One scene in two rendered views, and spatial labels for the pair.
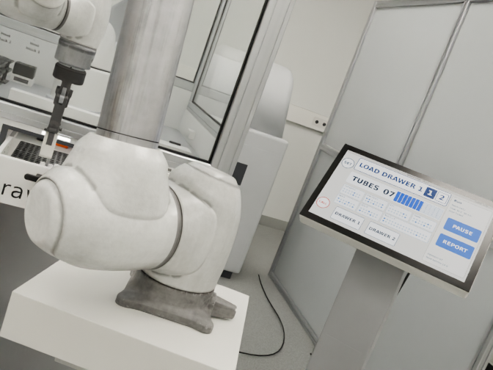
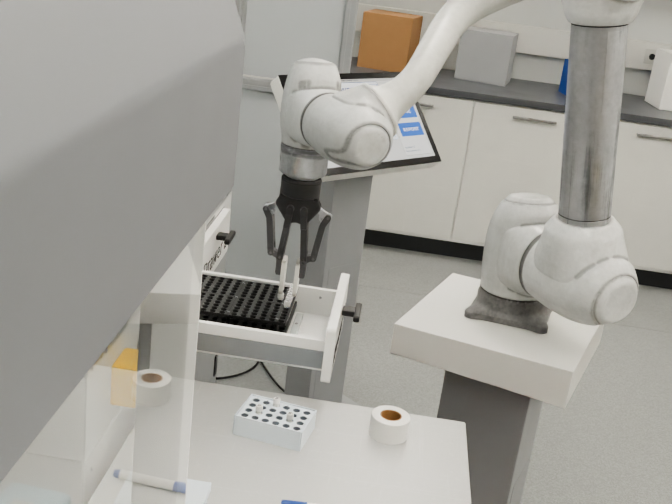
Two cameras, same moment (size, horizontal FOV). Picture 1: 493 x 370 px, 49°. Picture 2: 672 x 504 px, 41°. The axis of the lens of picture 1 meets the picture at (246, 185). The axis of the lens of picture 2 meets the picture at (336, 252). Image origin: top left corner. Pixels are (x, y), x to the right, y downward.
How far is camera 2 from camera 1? 208 cm
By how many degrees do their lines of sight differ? 65
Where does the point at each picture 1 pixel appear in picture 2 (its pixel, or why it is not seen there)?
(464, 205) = not seen: hidden behind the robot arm
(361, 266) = (342, 189)
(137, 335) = (589, 333)
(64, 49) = (323, 162)
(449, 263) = (419, 146)
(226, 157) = not seen: hidden behind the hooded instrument
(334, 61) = not seen: outside the picture
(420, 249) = (399, 147)
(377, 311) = (361, 219)
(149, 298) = (543, 314)
